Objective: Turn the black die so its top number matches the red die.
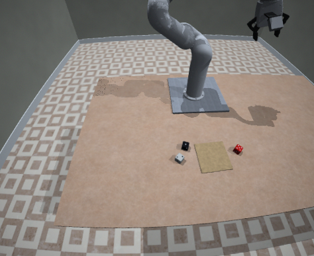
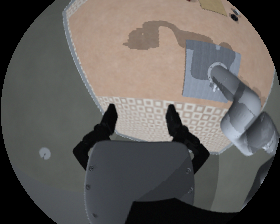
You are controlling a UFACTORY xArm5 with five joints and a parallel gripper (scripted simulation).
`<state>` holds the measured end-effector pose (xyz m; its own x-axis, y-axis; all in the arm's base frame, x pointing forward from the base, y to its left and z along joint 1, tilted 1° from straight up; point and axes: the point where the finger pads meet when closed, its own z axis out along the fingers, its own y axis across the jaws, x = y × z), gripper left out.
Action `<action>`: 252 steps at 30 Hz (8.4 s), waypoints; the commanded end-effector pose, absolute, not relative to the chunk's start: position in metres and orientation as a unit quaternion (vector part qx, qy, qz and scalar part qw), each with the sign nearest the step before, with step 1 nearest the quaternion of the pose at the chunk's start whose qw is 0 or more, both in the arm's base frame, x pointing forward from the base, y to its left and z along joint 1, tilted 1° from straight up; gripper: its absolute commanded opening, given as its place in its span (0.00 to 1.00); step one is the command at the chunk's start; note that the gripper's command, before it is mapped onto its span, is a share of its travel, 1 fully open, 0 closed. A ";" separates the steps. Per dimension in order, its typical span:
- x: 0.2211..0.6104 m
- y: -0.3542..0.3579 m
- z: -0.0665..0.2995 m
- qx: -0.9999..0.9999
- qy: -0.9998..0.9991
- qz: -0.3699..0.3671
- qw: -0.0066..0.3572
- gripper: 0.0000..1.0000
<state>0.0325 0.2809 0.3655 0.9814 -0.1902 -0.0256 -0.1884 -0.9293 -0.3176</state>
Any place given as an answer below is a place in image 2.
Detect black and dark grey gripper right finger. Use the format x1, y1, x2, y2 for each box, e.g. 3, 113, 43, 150
165, 104, 210, 174

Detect black die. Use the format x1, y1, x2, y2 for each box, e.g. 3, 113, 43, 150
231, 14, 238, 21

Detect grey die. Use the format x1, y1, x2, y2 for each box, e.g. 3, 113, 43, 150
233, 9, 240, 15

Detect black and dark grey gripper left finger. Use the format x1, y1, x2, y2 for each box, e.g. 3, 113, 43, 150
73, 103, 118, 171

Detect tan mat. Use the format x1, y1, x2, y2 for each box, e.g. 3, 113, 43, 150
199, 0, 227, 16

